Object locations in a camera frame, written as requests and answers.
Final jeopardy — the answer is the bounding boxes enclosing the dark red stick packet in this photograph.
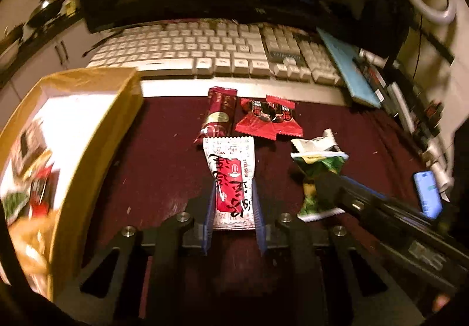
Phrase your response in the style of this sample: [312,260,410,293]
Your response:
[193,86,239,146]

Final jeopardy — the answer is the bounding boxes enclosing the white keyboard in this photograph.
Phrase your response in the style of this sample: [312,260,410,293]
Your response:
[86,18,353,107]

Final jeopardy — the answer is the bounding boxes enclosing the white kitchen cabinets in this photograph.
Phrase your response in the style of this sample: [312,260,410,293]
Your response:
[0,13,96,125]

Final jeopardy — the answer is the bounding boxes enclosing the red candy packet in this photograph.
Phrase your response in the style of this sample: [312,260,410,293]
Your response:
[234,98,278,142]
[266,94,304,139]

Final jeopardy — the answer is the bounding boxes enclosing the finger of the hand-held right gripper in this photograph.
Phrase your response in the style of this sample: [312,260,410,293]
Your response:
[314,172,367,219]
[335,175,390,202]

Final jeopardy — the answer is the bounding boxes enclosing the smartphone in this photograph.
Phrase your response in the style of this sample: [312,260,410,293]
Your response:
[413,171,444,221]

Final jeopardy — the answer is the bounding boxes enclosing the black kitchen countertop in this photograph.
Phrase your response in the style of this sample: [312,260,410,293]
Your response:
[0,0,83,87]

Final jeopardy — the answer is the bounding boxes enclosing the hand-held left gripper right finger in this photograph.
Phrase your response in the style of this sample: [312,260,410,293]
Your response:
[251,186,389,326]

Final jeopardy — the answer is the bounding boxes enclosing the yellow cardboard box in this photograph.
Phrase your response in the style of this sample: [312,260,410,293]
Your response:
[0,67,144,304]

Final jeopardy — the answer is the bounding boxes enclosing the person's right hand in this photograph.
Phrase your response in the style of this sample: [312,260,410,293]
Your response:
[432,293,451,313]

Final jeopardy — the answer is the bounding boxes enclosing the white red snack packet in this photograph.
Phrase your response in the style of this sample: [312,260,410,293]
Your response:
[203,136,256,232]

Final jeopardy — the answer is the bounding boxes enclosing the blue notebook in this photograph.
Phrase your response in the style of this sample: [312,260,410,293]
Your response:
[316,28,382,109]

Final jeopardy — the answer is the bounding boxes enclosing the green snack packet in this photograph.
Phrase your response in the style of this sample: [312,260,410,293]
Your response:
[290,151,349,223]

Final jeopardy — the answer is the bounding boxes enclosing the white crumpled packet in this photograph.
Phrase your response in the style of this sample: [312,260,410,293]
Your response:
[290,128,340,155]

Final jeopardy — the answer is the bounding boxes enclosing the orange snack bag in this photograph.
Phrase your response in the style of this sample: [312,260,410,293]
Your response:
[6,211,57,277]

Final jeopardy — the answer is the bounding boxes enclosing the maroon tablecloth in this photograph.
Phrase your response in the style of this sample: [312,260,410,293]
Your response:
[82,92,433,326]

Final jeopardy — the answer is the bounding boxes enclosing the white cable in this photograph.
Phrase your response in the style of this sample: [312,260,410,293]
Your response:
[358,49,453,202]

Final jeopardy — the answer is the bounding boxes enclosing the black wok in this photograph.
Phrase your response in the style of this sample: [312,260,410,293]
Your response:
[24,0,64,29]

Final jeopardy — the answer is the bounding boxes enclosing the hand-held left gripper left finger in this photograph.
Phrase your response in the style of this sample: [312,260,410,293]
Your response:
[79,180,217,326]

